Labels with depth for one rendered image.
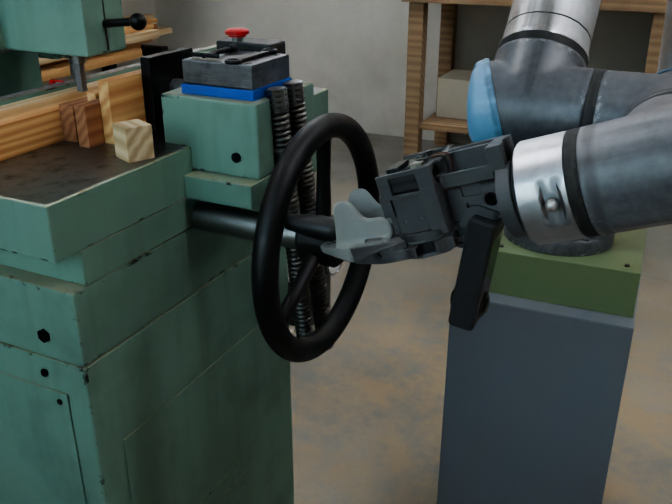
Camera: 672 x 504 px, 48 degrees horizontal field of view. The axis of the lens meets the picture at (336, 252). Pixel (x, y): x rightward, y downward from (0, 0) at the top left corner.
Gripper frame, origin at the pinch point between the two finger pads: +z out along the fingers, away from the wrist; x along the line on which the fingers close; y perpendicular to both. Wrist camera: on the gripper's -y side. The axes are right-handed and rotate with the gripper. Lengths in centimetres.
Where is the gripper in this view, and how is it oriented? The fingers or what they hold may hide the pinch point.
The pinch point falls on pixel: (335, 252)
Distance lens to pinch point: 75.8
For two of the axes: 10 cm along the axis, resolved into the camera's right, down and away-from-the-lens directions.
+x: -4.4, 3.8, -8.1
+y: -3.2, -9.1, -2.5
